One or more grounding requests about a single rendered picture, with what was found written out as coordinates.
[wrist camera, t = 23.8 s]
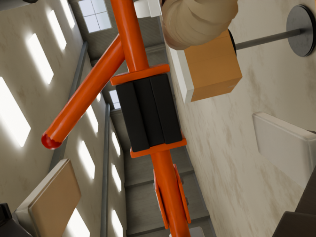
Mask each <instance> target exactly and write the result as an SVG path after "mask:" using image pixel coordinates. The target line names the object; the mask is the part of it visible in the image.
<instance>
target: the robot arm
mask: <svg viewBox="0 0 316 237"><path fill-rule="evenodd" d="M252 118H253V125H254V130H255V136H256V141H257V146H258V152H259V153H260V154H261V155H262V156H263V157H265V158H266V159H267V160H268V161H270V162H271V163H272V164H273V165H275V166H276V167H277V168H278V169H280V170H281V171H282V172H283V173H285V174H286V175H287V176H289V177H290V178H291V179H292V180H294V181H295V182H296V183H297V184H299V185H300V186H301V187H302V188H303V189H305V190H304V192H303V194H302V196H301V198H300V201H299V203H298V205H297V207H296V209H295V212H289V211H285V212H284V214H283V216H282V218H281V220H280V222H279V224H278V226H277V228H276V230H275V232H274V234H273V236H272V237H316V132H315V131H310V130H305V129H302V128H300V127H297V126H295V125H292V124H290V123H288V122H285V121H283V120H280V119H278V118H275V117H273V116H271V115H268V114H266V113H264V112H262V111H259V112H255V113H253V115H252ZM81 196H82V195H81V192H80V189H79V185H78V182H77V179H76V176H75V173H74V170H73V167H72V164H71V160H70V159H68V158H67V159H63V160H60V161H59V163H58V164H57V165H56V166H55V167H54V168H53V169H52V170H51V172H50V173H49V174H48V175H47V176H46V177H45V178H44V179H43V180H42V182H41V183H40V184H39V185H38V186H37V187H36V188H35V189H34V190H33V192H32V193H31V194H30V195H29V196H28V197H27V198H26V199H25V200H24V202H22V203H21V204H20V206H19V207H18V208H17V209H16V210H15V211H14V212H13V213H12V214H11V212H10V209H9V207H8V204H7V203H0V237H61V236H62V234H63V232H64V230H65V228H66V226H67V224H68V222H69V220H70V218H71V216H72V214H73V212H74V210H75V208H76V206H77V204H78V202H79V200H80V198H81Z"/></svg>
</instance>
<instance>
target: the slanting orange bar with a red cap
mask: <svg viewBox="0 0 316 237"><path fill-rule="evenodd" d="M124 60H125V55H124V51H123V48H122V44H121V40H120V36H119V33H118V35H117V36H116V37H115V39H114V40H113V42H112V43H111V44H110V45H109V47H108V48H107V49H106V51H105V52H104V54H103V55H102V56H101V58H100V59H99V60H98V62H97V63H96V64H95V66H94V67H93V68H92V70H91V71H90V73H89V74H88V75H87V76H86V78H85V79H84V80H83V82H82V83H81V84H80V86H79V87H78V89H77V90H76V91H75V93H74V94H73V95H72V97H71V98H70V99H69V101H68V102H67V103H66V105H65V106H64V107H63V109H62V110H61V111H60V113H59V114H58V115H57V117H56V118H55V120H54V121H53V122H52V124H51V125H50V126H49V128H48V129H47V130H46V131H45V132H44V133H43V135H42V138H41V142H42V144H43V145H44V147H45V148H47V149H50V150H54V149H57V148H59V147H60V146H61V145H62V143H63V141H64V139H65V138H66V137H67V135H68V134H69V133H70V131H71V130H72V129H73V128H74V126H75V125H76V124H77V122H78V121H79V120H80V118H81V117H82V116H83V114H84V113H85V112H86V110H87V109H88V108H89V106H90V105H91V104H92V102H93V101H94V100H95V98H96V97H97V96H98V95H99V93H100V92H101V91H102V89H103V88H104V87H105V85H106V84H107V83H108V81H109V80H110V78H111V77H112V76H113V75H114V73H115V72H116V71H117V69H118V68H119V67H120V65H121V64H122V63H123V62H124Z"/></svg>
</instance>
